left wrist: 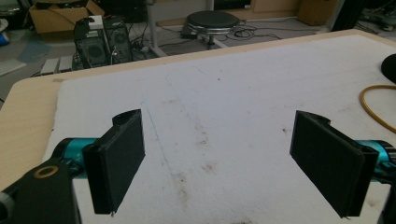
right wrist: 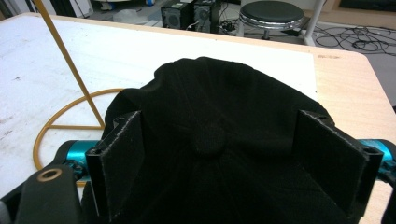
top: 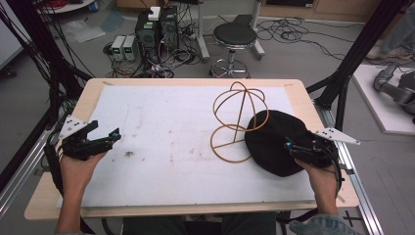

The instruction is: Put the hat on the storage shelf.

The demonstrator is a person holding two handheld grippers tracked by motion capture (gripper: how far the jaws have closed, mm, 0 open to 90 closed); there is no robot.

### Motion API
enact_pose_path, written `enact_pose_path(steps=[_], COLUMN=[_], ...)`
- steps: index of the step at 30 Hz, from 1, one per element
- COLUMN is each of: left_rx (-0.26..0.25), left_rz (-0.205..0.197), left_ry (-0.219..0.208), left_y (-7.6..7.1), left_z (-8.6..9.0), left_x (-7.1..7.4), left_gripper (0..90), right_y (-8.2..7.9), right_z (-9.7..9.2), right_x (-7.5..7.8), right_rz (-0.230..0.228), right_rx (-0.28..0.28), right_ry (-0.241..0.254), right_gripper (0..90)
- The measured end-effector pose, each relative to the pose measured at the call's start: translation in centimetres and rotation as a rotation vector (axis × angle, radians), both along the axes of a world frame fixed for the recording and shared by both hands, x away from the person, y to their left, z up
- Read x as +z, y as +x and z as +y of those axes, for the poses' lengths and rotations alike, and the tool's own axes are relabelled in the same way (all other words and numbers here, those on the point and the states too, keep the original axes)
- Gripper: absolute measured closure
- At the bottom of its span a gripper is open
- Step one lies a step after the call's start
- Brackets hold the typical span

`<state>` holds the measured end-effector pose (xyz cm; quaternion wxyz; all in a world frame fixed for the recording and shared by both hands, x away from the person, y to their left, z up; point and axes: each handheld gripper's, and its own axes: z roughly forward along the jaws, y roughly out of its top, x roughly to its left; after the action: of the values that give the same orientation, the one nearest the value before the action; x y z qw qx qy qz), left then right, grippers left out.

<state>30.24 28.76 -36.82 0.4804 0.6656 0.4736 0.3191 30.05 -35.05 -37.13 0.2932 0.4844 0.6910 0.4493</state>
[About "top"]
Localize tangle of computer cables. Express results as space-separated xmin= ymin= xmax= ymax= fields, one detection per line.
xmin=103 ymin=19 xmax=203 ymax=79

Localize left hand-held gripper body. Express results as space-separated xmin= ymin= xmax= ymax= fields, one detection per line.
xmin=58 ymin=115 xmax=110 ymax=162

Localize white stand legs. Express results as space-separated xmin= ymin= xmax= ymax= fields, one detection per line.
xmin=195 ymin=0 xmax=266 ymax=64

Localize black hat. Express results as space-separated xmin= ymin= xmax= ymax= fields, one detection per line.
xmin=244 ymin=109 xmax=331 ymax=178

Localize aluminium rail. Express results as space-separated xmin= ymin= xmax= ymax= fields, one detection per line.
xmin=313 ymin=100 xmax=386 ymax=235
xmin=0 ymin=128 xmax=55 ymax=218

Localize small white box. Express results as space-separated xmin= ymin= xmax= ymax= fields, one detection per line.
xmin=147 ymin=6 xmax=162 ymax=22

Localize light wooden table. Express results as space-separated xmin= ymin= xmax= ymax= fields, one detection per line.
xmin=23 ymin=77 xmax=360 ymax=221

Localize person's left hand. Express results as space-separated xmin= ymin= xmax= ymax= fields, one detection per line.
xmin=59 ymin=151 xmax=110 ymax=199

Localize person's right hand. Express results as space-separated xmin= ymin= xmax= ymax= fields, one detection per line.
xmin=294 ymin=158 xmax=341 ymax=200

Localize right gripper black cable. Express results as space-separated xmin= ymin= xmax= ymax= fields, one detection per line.
xmin=326 ymin=148 xmax=345 ymax=201

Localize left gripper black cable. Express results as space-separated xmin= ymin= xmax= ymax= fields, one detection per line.
xmin=43 ymin=128 xmax=67 ymax=199

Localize black floor cables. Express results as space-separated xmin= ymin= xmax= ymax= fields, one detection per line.
xmin=217 ymin=14 xmax=376 ymax=63

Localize white table mat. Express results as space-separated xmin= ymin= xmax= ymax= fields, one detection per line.
xmin=80 ymin=84 xmax=316 ymax=209

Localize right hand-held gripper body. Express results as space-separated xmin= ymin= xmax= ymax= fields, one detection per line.
xmin=294 ymin=126 xmax=362 ymax=168

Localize black round stool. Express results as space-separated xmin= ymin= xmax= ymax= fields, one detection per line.
xmin=208 ymin=23 xmax=259 ymax=79

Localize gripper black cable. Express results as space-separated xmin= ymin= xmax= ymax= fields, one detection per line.
xmin=43 ymin=128 xmax=67 ymax=199
xmin=326 ymin=148 xmax=345 ymax=201

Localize black computer tower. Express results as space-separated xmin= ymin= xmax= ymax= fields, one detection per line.
xmin=134 ymin=11 xmax=161 ymax=65
xmin=159 ymin=6 xmax=181 ymax=55

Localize black metal frame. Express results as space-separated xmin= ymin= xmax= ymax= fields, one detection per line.
xmin=305 ymin=0 xmax=412 ymax=132
xmin=0 ymin=0 xmax=96 ymax=194

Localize brown wire hat stand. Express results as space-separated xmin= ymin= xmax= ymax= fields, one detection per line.
xmin=209 ymin=80 xmax=270 ymax=165

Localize clear plastic sheet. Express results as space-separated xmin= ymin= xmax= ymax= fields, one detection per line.
xmin=60 ymin=19 xmax=107 ymax=44

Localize white platform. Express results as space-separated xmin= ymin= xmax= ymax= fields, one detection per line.
xmin=351 ymin=63 xmax=415 ymax=137

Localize grey power supply unit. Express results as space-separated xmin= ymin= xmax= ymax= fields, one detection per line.
xmin=110 ymin=34 xmax=127 ymax=62
xmin=122 ymin=34 xmax=139 ymax=63

